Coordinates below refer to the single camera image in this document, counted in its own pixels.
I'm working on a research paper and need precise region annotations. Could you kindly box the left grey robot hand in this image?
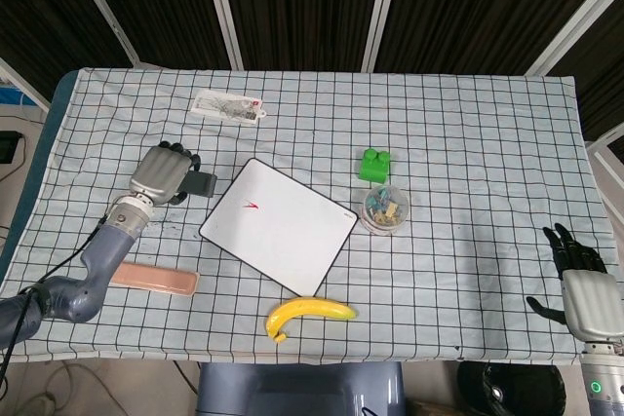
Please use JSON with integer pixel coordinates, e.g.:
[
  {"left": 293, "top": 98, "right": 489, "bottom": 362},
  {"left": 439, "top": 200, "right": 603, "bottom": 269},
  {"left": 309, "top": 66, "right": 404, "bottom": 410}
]
[{"left": 127, "top": 140, "right": 203, "bottom": 207}]

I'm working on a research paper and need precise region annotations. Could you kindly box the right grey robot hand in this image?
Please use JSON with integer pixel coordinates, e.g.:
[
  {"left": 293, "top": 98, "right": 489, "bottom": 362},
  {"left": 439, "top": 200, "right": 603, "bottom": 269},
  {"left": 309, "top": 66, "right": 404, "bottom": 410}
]
[{"left": 526, "top": 222, "right": 624, "bottom": 342}]

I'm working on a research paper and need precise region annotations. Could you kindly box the small dark eraser block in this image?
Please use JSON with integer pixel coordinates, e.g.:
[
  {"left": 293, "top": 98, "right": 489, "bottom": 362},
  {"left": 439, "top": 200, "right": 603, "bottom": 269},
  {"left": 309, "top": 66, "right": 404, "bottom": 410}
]
[{"left": 180, "top": 170, "right": 219, "bottom": 200}]

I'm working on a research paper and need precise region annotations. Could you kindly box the clear plastic blister pack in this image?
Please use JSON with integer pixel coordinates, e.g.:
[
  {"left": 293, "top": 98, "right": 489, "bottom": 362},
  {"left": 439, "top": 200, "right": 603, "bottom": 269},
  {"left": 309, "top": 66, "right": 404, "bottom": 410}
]
[{"left": 191, "top": 89, "right": 269, "bottom": 123}]

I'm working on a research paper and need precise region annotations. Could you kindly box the pink flat block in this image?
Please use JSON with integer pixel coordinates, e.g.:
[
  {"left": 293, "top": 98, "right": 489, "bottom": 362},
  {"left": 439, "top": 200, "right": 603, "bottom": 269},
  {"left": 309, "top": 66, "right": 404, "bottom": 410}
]
[{"left": 107, "top": 260, "right": 202, "bottom": 298}]

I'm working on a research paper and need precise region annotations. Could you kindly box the black round helmet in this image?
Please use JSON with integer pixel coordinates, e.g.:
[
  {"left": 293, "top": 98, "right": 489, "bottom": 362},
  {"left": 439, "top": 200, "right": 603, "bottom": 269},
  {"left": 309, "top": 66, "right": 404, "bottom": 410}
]
[{"left": 456, "top": 359, "right": 567, "bottom": 416}]

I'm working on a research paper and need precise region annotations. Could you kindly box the checkered blue tablecloth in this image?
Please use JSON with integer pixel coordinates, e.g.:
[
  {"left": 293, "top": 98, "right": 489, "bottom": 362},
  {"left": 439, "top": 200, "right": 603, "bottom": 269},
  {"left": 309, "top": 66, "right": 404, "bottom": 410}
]
[{"left": 0, "top": 66, "right": 624, "bottom": 366}]

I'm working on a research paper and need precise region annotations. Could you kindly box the black box device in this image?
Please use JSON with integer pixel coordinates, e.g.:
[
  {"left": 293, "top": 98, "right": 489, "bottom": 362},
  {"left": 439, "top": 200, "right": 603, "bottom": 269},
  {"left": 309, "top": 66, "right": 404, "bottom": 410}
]
[{"left": 0, "top": 129, "right": 23, "bottom": 165}]

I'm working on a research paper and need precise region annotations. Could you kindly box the yellow toy banana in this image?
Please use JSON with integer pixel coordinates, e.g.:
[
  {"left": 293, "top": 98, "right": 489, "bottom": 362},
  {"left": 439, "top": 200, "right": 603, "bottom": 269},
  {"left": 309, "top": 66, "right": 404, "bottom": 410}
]
[{"left": 264, "top": 295, "right": 359, "bottom": 345}]

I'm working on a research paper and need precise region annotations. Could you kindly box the green toy building block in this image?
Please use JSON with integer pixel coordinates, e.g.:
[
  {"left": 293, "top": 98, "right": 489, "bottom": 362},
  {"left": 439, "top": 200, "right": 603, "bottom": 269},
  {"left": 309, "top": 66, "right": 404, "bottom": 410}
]
[{"left": 357, "top": 147, "right": 395, "bottom": 183}]

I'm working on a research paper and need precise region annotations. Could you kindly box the clear jar of binder clips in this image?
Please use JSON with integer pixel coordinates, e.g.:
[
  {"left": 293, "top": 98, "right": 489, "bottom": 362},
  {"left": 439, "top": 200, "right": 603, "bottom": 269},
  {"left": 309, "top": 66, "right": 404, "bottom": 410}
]
[{"left": 360, "top": 184, "right": 411, "bottom": 238}]

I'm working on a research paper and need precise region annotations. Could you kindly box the blue-grey robot torso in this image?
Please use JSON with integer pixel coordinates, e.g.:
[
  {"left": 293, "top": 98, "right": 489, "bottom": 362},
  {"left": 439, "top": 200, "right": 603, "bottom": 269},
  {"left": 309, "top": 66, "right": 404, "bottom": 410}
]
[{"left": 196, "top": 361, "right": 407, "bottom": 416}]

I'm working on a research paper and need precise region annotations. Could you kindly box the white board with black frame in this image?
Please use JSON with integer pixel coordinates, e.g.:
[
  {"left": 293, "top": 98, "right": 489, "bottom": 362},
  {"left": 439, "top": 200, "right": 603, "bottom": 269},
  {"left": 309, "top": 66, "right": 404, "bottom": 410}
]
[{"left": 198, "top": 157, "right": 360, "bottom": 297}]

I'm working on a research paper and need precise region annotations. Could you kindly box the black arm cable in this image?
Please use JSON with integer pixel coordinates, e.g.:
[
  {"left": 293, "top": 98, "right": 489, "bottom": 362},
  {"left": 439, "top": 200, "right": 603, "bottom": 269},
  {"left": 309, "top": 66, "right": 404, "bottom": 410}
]
[{"left": 0, "top": 212, "right": 111, "bottom": 378}]

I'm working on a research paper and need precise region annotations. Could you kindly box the white partition frame post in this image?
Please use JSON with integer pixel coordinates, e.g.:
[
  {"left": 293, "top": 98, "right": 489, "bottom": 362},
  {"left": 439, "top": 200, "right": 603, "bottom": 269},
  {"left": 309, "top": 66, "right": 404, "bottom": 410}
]
[
  {"left": 61, "top": 0, "right": 143, "bottom": 67},
  {"left": 199, "top": 0, "right": 246, "bottom": 71},
  {"left": 525, "top": 0, "right": 624, "bottom": 77},
  {"left": 362, "top": 0, "right": 407, "bottom": 72}
]

